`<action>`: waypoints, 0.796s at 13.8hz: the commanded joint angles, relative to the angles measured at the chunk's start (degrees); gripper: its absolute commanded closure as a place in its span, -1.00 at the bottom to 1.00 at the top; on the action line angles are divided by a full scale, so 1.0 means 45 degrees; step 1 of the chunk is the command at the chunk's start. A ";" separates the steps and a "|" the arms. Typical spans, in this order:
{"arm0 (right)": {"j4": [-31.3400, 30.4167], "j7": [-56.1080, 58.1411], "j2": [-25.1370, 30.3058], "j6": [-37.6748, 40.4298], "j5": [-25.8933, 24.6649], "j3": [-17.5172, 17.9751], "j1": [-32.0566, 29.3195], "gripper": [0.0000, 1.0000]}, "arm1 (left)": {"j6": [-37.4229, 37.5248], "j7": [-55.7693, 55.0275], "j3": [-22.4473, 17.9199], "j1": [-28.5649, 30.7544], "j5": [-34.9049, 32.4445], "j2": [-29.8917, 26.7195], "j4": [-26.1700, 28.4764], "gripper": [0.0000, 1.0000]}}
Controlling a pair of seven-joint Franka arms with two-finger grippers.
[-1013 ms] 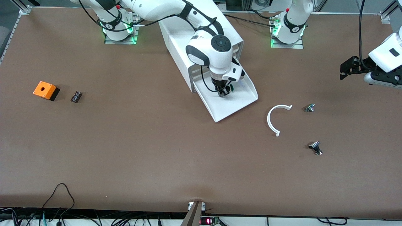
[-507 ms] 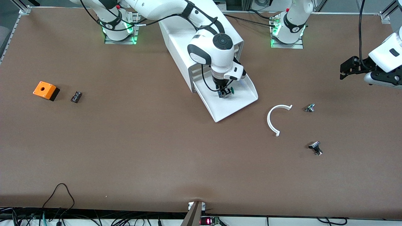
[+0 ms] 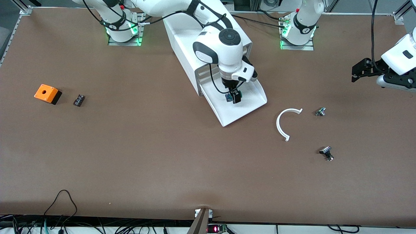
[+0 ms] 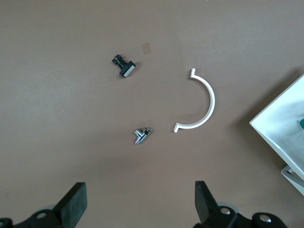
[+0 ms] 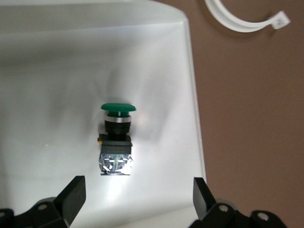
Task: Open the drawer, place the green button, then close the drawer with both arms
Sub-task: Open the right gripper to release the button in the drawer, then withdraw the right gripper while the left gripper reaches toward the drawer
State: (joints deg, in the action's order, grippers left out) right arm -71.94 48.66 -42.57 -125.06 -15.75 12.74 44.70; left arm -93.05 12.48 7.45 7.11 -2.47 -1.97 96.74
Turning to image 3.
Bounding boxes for white pull-out drawer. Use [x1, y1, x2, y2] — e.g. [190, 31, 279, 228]
[200, 76, 268, 127]
[197, 63, 221, 77]
[198, 73, 221, 84]

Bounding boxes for white drawer cabinet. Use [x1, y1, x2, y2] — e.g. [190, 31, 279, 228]
[162, 13, 253, 97]

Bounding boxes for white curved plastic arc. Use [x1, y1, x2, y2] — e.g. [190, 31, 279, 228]
[276, 108, 303, 142]

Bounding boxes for device with red display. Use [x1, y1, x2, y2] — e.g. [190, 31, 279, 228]
[208, 224, 228, 234]

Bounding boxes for orange box with hole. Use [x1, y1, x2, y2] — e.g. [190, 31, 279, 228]
[34, 84, 63, 105]

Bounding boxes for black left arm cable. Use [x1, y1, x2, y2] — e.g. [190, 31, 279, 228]
[370, 0, 380, 71]

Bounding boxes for aluminium frame profile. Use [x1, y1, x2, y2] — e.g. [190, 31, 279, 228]
[393, 0, 416, 25]
[11, 0, 33, 16]

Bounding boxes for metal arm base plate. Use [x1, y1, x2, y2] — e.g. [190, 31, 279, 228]
[279, 16, 315, 51]
[108, 8, 145, 46]

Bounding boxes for black cable on table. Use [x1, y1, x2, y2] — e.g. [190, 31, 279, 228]
[231, 13, 287, 30]

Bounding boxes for black silver key switch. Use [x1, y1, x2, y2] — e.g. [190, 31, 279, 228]
[319, 146, 334, 162]

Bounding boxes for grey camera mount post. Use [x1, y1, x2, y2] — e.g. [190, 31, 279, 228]
[187, 208, 214, 234]

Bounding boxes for black looped cable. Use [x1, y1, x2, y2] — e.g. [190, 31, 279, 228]
[44, 190, 78, 225]

